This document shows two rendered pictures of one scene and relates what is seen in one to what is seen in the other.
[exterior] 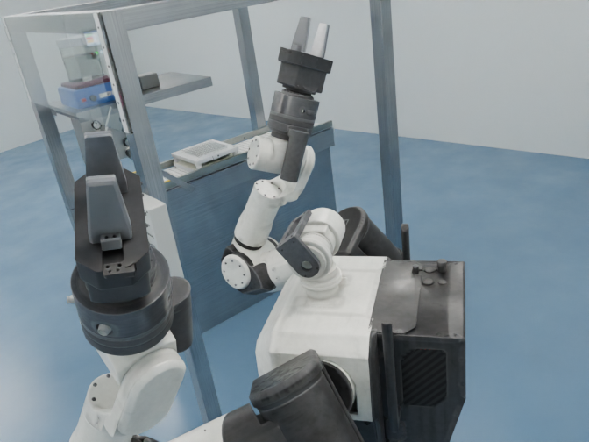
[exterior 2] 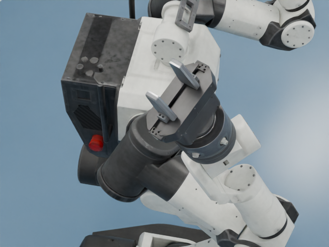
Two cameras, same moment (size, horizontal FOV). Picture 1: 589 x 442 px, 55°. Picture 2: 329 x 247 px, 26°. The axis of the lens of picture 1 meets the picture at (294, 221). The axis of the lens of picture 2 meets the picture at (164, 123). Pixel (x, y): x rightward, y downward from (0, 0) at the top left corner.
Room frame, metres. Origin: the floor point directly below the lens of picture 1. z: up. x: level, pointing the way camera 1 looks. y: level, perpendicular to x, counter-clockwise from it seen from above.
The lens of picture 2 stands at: (1.72, -0.17, 2.31)
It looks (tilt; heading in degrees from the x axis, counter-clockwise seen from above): 52 degrees down; 173
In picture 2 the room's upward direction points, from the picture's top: straight up
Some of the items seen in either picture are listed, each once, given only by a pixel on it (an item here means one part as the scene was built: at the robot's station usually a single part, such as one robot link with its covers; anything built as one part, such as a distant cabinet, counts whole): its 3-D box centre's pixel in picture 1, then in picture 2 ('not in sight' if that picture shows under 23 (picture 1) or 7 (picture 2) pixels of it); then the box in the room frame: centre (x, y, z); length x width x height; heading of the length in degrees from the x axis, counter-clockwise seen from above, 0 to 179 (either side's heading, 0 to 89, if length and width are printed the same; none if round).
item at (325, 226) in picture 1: (317, 249); (172, 36); (0.74, -0.03, 1.32); 0.10 x 0.07 x 0.09; 162
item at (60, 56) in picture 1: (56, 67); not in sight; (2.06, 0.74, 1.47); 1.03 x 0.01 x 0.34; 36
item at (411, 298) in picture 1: (368, 361); (145, 95); (0.72, -0.08, 1.12); 0.34 x 0.30 x 0.36; 162
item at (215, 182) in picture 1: (223, 168); not in sight; (2.76, 0.32, 0.77); 1.30 x 0.29 x 0.10; 126
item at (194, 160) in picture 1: (204, 151); not in sight; (2.71, 0.39, 0.89); 0.25 x 0.24 x 0.02; 37
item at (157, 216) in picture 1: (153, 238); not in sight; (1.61, 0.44, 0.97); 0.17 x 0.06 x 0.26; 36
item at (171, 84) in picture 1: (131, 94); not in sight; (2.55, 0.64, 1.25); 0.62 x 0.38 x 0.04; 126
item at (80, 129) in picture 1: (107, 135); not in sight; (2.32, 0.72, 1.14); 0.22 x 0.11 x 0.20; 126
